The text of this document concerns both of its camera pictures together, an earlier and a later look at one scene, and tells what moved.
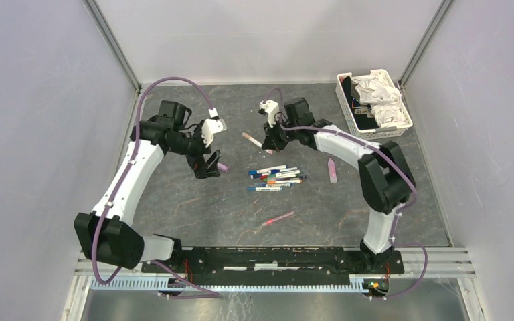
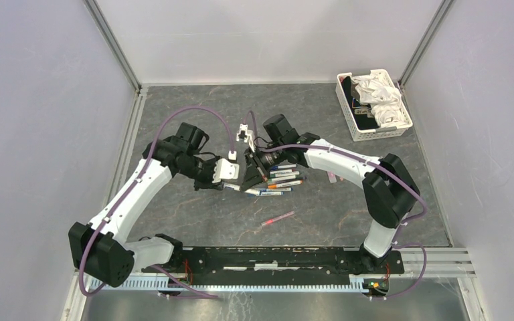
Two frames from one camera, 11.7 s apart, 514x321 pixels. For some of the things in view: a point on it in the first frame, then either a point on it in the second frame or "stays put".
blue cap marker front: x=264 y=188 to x=236 y=187
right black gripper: x=271 y=142 to x=255 y=172
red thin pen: x=278 y=218 stays put
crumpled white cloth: x=384 y=99 stays put
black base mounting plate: x=369 y=269 stays put
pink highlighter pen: x=332 y=170 stays put
